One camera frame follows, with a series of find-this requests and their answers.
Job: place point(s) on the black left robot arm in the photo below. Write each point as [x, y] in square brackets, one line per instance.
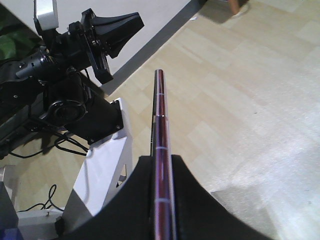
[46, 93]

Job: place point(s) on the black purple smartphone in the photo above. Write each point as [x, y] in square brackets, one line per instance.
[164, 217]

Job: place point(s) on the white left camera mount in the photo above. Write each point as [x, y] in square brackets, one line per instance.
[45, 15]

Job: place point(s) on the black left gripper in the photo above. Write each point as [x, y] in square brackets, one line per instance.
[86, 44]

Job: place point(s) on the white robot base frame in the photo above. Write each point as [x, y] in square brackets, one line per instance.
[106, 167]

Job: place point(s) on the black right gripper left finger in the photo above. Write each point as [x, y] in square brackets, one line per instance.
[127, 215]

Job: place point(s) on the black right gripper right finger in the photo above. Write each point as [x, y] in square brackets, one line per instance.
[199, 216]

